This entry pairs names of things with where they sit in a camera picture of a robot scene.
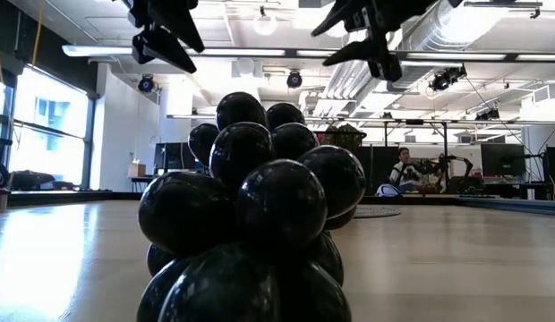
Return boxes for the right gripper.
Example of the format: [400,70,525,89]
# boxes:
[312,0,440,82]

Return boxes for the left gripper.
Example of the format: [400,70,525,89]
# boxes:
[123,0,206,75]

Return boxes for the pink grape bunch with leaf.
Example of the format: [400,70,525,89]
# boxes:
[320,123,367,153]

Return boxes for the black grape bunch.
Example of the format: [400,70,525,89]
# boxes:
[136,91,367,322]

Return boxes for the black ceiling spotlight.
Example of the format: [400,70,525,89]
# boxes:
[137,73,156,94]
[475,106,501,122]
[285,69,304,89]

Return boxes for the long ceiling light strip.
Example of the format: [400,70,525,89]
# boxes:
[61,44,555,64]

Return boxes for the black track spotlight pair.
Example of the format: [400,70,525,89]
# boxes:
[428,64,468,93]

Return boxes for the black partition panel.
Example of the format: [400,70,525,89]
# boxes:
[364,143,402,197]

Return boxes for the small cardboard box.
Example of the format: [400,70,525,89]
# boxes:
[127,160,147,179]

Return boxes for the person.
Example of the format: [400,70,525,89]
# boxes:
[388,147,425,194]

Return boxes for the large bright window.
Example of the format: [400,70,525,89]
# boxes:
[0,65,98,194]

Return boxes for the white blue ball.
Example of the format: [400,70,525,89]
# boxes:
[375,182,401,199]

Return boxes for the round grey woven mat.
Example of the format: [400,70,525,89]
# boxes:
[351,204,402,220]

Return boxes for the black bag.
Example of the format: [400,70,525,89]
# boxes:
[0,169,57,191]

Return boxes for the silver round air duct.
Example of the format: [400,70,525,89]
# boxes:
[384,0,511,93]

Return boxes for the yellow hanging strap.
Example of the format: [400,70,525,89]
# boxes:
[30,0,45,68]

